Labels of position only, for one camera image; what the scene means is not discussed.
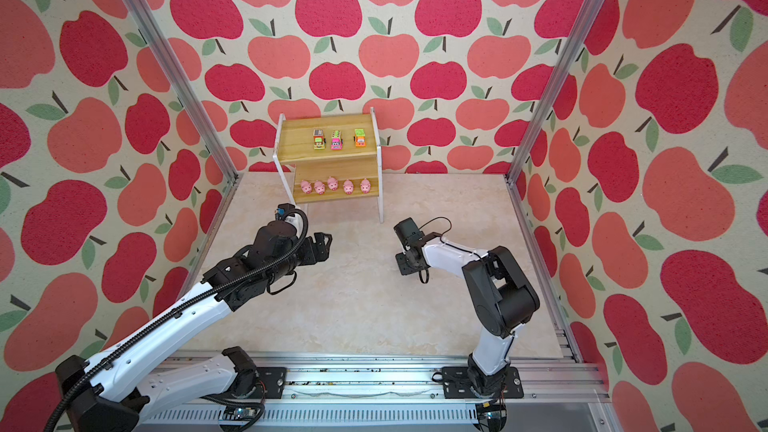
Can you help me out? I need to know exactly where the brown toy block car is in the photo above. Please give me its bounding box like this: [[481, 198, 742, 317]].
[[313, 129, 326, 150]]

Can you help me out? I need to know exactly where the small pink toy car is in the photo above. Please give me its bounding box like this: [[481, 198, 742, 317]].
[[331, 130, 343, 151]]

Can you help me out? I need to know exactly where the green orange toy truck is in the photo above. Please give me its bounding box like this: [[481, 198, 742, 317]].
[[354, 128, 367, 148]]

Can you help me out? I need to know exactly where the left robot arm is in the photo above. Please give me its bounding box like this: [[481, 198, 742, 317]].
[[44, 209, 333, 431]]

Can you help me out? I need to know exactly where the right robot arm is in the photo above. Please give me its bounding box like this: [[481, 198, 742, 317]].
[[396, 229, 540, 398]]

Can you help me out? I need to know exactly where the two-tier wooden shelf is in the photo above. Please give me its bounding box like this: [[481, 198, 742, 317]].
[[272, 108, 384, 221]]

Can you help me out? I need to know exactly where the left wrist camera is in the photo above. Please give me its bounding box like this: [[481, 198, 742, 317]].
[[275, 203, 304, 235]]

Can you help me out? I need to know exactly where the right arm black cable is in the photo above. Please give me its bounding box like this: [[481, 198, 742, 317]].
[[416, 216, 481, 286]]

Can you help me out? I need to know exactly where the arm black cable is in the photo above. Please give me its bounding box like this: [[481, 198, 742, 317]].
[[416, 216, 481, 286], [41, 206, 310, 432]]

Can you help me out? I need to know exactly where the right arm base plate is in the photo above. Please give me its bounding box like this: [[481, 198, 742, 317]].
[[431, 365, 525, 401]]

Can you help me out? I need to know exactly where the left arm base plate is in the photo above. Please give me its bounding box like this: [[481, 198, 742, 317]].
[[206, 365, 287, 400]]

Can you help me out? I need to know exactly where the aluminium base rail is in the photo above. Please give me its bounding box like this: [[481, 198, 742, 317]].
[[107, 350, 625, 432]]

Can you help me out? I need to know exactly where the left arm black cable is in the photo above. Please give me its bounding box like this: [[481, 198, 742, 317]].
[[41, 206, 310, 432]]

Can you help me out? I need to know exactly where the left aluminium frame post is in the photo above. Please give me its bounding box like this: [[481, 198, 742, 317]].
[[122, 0, 239, 186]]

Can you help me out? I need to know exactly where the aluminium frame post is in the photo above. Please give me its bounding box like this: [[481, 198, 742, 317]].
[[122, 0, 239, 186], [505, 0, 605, 190]]

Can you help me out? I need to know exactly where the right aluminium frame post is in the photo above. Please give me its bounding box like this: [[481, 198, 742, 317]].
[[505, 0, 605, 190]]

